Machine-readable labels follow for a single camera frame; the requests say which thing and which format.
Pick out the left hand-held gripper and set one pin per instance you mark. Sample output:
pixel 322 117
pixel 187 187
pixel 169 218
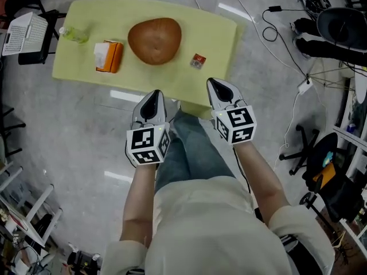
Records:
pixel 146 145

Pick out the white table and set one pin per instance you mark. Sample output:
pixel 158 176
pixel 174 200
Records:
pixel 37 208

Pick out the grey shell chair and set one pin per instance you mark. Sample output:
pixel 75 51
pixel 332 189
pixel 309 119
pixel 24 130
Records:
pixel 11 125

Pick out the black office chair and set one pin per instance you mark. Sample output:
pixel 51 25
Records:
pixel 338 193

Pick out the person's left forearm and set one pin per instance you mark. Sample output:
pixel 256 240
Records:
pixel 137 199

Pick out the white plastic basket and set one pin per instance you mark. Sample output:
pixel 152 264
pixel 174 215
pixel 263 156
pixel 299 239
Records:
pixel 23 36

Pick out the brown wooden bowl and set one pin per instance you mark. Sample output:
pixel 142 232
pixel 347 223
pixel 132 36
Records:
pixel 155 40

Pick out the green plastic bottle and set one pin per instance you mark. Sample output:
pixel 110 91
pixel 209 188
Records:
pixel 76 34

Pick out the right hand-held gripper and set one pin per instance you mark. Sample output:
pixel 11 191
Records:
pixel 236 125

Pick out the blue toy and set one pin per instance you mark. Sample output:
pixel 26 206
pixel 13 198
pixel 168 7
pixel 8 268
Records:
pixel 328 157

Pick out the orange pouch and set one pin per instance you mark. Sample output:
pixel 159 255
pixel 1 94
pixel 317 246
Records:
pixel 325 176

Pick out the person's right forearm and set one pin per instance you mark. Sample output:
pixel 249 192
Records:
pixel 258 176

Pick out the white storage shelf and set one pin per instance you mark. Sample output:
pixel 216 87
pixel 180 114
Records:
pixel 348 133

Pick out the small red packet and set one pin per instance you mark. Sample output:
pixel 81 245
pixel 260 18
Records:
pixel 198 61

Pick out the dark grey office chair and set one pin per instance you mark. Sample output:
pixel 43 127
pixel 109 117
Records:
pixel 341 29

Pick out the black power adapter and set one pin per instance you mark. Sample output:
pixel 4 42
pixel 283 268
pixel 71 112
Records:
pixel 275 8

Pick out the orange tissue box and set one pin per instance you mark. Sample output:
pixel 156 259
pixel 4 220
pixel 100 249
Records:
pixel 111 57

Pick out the yellow-green table top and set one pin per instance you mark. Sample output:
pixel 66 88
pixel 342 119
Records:
pixel 200 24

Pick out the person's white shirt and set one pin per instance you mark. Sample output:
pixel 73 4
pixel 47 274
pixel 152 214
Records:
pixel 206 225

